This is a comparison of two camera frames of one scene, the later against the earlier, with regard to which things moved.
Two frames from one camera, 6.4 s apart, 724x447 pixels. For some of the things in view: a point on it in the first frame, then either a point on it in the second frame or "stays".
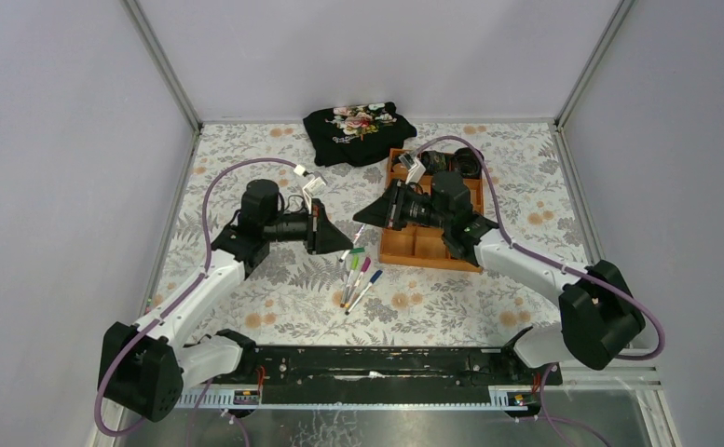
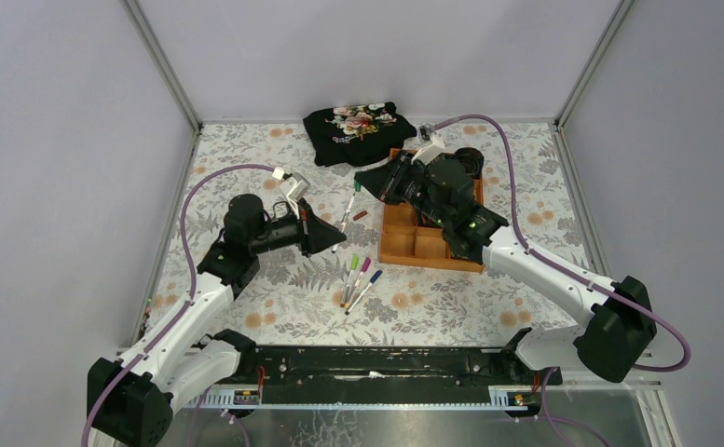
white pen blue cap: (373, 279) stays
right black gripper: (392, 205) → (395, 182)
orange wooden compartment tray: (423, 246) stays
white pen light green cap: (353, 267) stays
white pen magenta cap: (353, 291) stays
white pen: (344, 256) → (345, 219)
